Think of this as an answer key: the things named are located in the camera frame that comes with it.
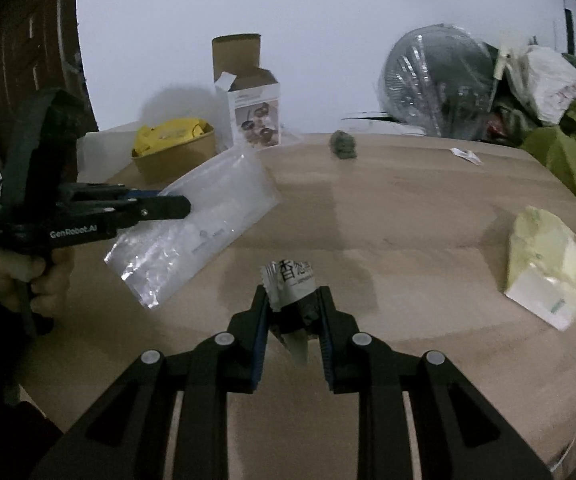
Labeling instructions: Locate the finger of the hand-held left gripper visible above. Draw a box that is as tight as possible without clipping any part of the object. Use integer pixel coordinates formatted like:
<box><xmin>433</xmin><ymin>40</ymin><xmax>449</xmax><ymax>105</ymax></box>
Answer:
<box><xmin>60</xmin><ymin>183</ymin><xmax>163</xmax><ymax>201</ymax></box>
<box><xmin>63</xmin><ymin>195</ymin><xmax>193</xmax><ymax>235</ymax></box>

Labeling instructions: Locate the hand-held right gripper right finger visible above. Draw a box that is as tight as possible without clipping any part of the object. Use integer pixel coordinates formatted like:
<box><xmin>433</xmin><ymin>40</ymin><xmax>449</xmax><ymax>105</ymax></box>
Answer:
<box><xmin>318</xmin><ymin>286</ymin><xmax>554</xmax><ymax>480</ymax></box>

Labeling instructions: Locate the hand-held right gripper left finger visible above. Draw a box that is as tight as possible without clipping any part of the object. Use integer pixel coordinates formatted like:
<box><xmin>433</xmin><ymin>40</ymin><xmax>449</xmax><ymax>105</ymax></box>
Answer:
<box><xmin>30</xmin><ymin>285</ymin><xmax>271</xmax><ymax>480</ymax></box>

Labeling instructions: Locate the clear plastic zip bag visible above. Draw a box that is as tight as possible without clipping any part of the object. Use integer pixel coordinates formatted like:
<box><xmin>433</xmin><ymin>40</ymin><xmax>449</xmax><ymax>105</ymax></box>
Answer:
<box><xmin>104</xmin><ymin>142</ymin><xmax>283</xmax><ymax>311</ymax></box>

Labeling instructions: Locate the black and white snack wrapper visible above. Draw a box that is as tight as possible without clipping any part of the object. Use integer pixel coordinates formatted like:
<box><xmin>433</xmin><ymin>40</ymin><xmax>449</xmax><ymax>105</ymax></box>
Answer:
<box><xmin>259</xmin><ymin>258</ymin><xmax>319</xmax><ymax>367</ymax></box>

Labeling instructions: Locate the person's left hand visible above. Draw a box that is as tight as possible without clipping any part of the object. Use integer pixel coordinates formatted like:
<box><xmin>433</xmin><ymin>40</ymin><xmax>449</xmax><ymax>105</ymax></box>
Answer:
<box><xmin>0</xmin><ymin>246</ymin><xmax>77</xmax><ymax>319</ymax></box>

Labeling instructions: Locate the white translucent plastic sheet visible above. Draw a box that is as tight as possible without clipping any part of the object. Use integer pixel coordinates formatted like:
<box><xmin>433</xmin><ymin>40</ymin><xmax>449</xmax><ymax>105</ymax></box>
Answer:
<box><xmin>75</xmin><ymin>127</ymin><xmax>142</xmax><ymax>184</ymax></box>

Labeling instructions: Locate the brown paper bowl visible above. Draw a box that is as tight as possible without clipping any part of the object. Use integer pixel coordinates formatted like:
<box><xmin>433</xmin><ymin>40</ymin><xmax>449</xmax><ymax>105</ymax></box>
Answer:
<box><xmin>131</xmin><ymin>125</ymin><xmax>217</xmax><ymax>186</ymax></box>

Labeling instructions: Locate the yellow plastic bag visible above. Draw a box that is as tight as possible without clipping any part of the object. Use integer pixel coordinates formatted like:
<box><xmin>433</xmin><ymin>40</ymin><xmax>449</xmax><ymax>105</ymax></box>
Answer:
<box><xmin>132</xmin><ymin>117</ymin><xmax>214</xmax><ymax>159</ymax></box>

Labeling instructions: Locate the dark brown wooden door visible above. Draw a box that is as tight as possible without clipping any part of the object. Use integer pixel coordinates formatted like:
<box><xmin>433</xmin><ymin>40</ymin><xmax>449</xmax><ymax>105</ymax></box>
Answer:
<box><xmin>0</xmin><ymin>0</ymin><xmax>100</xmax><ymax>202</ymax></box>

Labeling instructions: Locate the white cardboard box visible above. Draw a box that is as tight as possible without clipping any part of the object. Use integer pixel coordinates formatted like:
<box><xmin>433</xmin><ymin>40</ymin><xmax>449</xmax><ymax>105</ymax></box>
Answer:
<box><xmin>211</xmin><ymin>33</ymin><xmax>283</xmax><ymax>151</ymax></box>

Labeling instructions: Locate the small green object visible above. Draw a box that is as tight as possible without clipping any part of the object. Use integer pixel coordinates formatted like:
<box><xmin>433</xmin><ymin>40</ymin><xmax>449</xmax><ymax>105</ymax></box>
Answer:
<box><xmin>330</xmin><ymin>129</ymin><xmax>358</xmax><ymax>161</ymax></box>

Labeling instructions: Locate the yellow packet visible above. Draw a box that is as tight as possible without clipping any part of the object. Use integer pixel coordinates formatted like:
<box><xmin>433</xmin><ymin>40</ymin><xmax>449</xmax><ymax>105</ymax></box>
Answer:
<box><xmin>502</xmin><ymin>204</ymin><xmax>576</xmax><ymax>332</ymax></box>

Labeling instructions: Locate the small white wrapper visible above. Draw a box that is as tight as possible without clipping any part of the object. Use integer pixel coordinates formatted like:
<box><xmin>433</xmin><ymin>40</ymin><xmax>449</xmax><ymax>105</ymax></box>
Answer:
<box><xmin>450</xmin><ymin>147</ymin><xmax>484</xmax><ymax>166</ymax></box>

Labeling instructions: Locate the plastic wrapped fan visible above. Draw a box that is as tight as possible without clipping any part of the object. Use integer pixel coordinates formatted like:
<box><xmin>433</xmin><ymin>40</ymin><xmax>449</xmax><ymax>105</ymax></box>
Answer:
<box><xmin>378</xmin><ymin>23</ymin><xmax>499</xmax><ymax>139</ymax></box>

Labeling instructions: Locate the white plastic bag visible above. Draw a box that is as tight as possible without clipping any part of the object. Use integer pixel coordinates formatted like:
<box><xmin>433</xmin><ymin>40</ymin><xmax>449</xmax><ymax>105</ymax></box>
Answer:
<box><xmin>504</xmin><ymin>45</ymin><xmax>576</xmax><ymax>127</ymax></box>

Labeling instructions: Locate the black pole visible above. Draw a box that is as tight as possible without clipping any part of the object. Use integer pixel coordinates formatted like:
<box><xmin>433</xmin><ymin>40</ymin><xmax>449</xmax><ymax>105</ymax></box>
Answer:
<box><xmin>562</xmin><ymin>0</ymin><xmax>576</xmax><ymax>57</ymax></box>

